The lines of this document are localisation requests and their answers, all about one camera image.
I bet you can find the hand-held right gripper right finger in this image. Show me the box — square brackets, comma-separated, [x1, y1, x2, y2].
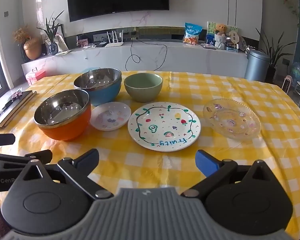
[181, 149, 278, 197]

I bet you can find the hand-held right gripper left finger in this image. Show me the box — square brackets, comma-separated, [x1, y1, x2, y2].
[22, 149, 113, 200]

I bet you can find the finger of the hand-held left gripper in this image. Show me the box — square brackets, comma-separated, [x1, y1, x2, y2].
[0, 133, 16, 147]
[0, 149, 53, 172]

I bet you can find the orange steel bowl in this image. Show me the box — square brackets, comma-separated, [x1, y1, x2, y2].
[34, 89, 92, 141]

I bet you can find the small white printed plate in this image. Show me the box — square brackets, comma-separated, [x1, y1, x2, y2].
[90, 102, 132, 131]

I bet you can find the clear glass patterned plate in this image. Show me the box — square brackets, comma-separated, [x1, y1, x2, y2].
[203, 98, 261, 140]

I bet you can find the white fruit painted plate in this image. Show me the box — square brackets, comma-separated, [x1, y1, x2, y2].
[128, 102, 201, 152]

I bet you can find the blue steel bowl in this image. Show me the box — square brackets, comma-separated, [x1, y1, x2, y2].
[73, 68, 122, 107]

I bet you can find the green ceramic bowl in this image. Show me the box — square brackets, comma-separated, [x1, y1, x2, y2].
[124, 73, 163, 103]

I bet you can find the black pen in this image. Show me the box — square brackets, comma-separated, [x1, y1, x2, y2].
[0, 99, 14, 123]

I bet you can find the yellow checkered tablecloth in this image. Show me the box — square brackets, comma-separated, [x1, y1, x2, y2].
[0, 70, 300, 235]

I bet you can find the pink box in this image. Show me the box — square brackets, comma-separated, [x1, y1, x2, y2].
[26, 68, 46, 85]

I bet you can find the gold vase with dried flowers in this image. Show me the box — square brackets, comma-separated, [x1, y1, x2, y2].
[12, 26, 42, 60]

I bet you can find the white marble cabinet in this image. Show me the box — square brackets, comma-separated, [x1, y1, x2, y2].
[21, 41, 249, 80]

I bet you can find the grey trash can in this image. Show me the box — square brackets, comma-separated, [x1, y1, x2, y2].
[244, 50, 271, 82]

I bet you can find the white tote bag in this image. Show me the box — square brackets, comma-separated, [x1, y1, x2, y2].
[44, 34, 70, 53]

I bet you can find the pink heater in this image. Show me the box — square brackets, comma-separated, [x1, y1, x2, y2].
[281, 75, 293, 94]

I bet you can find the white router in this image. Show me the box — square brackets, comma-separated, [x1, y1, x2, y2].
[104, 30, 124, 48]

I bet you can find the green plant in blue vase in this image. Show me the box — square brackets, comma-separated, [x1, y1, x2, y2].
[37, 10, 65, 55]

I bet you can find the white wrapped pot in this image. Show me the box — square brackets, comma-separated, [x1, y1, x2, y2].
[214, 33, 227, 50]

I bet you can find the round paper fan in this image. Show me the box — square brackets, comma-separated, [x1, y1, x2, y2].
[226, 29, 240, 49]

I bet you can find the landscape painting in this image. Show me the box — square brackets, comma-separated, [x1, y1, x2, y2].
[205, 21, 238, 45]

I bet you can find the blue snack bag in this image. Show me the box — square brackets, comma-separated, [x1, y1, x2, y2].
[183, 22, 203, 45]

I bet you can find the tall green potted plant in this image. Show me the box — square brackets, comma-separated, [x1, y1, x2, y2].
[255, 27, 297, 83]

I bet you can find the large water bottle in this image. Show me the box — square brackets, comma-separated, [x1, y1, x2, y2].
[291, 54, 300, 85]

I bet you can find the brown teddy bear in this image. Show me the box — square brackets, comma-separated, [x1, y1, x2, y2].
[213, 24, 228, 36]

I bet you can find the black cable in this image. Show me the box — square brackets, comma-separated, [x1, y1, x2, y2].
[126, 39, 168, 72]

